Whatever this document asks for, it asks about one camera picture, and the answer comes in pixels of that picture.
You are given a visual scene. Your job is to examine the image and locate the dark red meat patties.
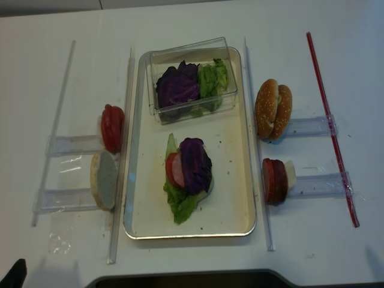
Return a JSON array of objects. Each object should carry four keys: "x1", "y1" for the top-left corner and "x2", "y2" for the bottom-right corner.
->
[{"x1": 262, "y1": 158, "x2": 288, "y2": 206}]

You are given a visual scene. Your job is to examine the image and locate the purple cabbage leaf on tray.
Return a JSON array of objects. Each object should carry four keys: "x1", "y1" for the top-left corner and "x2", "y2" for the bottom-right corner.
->
[{"x1": 179, "y1": 138, "x2": 212, "y2": 195}]

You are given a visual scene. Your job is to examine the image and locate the sesame bun half remaining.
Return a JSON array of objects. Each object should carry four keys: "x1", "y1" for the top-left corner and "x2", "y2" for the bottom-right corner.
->
[{"x1": 268, "y1": 85, "x2": 292, "y2": 140}]

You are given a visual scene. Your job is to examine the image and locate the clear rail far left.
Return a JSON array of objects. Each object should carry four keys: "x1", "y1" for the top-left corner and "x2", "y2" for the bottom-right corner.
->
[{"x1": 31, "y1": 40, "x2": 76, "y2": 227}]

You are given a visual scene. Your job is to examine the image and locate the clear pusher track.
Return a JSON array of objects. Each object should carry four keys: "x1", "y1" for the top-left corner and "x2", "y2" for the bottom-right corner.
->
[
  {"x1": 33, "y1": 188, "x2": 98, "y2": 214},
  {"x1": 45, "y1": 135, "x2": 104, "y2": 157},
  {"x1": 287, "y1": 172, "x2": 353, "y2": 199},
  {"x1": 283, "y1": 115, "x2": 338, "y2": 137}
]

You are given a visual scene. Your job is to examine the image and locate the clear pusher track lower left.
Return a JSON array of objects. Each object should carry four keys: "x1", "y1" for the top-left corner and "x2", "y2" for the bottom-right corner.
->
[{"x1": 33, "y1": 188, "x2": 98, "y2": 214}]

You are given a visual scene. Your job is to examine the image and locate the green lettuce in box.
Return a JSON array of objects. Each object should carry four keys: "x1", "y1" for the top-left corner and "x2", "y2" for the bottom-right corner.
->
[{"x1": 193, "y1": 58, "x2": 229, "y2": 113}]

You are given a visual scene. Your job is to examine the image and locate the purple cabbage in box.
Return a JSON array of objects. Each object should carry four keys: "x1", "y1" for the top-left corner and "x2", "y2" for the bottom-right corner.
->
[{"x1": 156, "y1": 61, "x2": 200, "y2": 108}]

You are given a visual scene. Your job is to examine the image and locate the clear pusher track upper left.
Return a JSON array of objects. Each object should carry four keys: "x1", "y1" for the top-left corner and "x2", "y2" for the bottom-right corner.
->
[{"x1": 45, "y1": 135, "x2": 104, "y2": 157}]

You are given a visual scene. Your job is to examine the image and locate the clear pusher track upper right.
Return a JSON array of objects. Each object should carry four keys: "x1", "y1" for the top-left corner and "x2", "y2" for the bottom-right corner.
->
[{"x1": 283, "y1": 115, "x2": 338, "y2": 137}]

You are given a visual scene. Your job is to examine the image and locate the clear plastic box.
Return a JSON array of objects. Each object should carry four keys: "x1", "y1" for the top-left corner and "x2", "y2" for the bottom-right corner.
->
[{"x1": 146, "y1": 37, "x2": 240, "y2": 125}]

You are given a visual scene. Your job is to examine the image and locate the clear tape patch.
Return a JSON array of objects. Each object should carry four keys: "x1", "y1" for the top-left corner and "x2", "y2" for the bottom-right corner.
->
[{"x1": 48, "y1": 223, "x2": 73, "y2": 255}]

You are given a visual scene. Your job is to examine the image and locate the black object bottom left corner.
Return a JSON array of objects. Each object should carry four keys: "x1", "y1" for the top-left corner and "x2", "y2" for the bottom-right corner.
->
[{"x1": 0, "y1": 259, "x2": 27, "y2": 288}]

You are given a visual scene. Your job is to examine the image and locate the clear pusher track lower right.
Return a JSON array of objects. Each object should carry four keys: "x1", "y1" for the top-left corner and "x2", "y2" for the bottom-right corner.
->
[{"x1": 287, "y1": 172, "x2": 353, "y2": 199}]

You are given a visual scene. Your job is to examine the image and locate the sesame bun top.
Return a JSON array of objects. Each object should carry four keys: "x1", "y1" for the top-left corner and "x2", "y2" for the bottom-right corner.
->
[{"x1": 254, "y1": 79, "x2": 278, "y2": 139}]

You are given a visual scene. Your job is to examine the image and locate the cream metal tray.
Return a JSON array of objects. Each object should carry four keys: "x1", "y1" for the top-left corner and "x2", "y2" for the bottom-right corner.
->
[{"x1": 124, "y1": 48, "x2": 258, "y2": 240}]

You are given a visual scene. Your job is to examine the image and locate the red tomato slices stack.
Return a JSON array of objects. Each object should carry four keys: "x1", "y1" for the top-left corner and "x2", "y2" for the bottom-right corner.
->
[{"x1": 101, "y1": 104, "x2": 125, "y2": 154}]

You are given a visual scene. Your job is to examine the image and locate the white bread slice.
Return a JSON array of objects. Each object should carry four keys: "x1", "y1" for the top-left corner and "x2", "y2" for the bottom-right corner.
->
[{"x1": 90, "y1": 149, "x2": 118, "y2": 211}]

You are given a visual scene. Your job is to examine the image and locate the clear rail right of tray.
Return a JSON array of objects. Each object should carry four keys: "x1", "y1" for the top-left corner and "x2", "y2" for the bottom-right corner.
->
[{"x1": 244, "y1": 38, "x2": 275, "y2": 252}]

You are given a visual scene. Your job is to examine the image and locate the green lettuce leaf on tray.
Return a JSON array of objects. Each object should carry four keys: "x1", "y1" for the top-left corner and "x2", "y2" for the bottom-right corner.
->
[{"x1": 163, "y1": 133, "x2": 199, "y2": 224}]

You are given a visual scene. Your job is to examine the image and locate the red plastic rail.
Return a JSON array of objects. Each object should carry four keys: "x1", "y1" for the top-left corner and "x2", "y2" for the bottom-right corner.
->
[{"x1": 306, "y1": 32, "x2": 360, "y2": 228}]

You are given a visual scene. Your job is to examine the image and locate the white cheese slice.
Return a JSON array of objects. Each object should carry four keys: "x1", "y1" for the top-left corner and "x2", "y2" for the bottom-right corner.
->
[{"x1": 284, "y1": 161, "x2": 296, "y2": 190}]

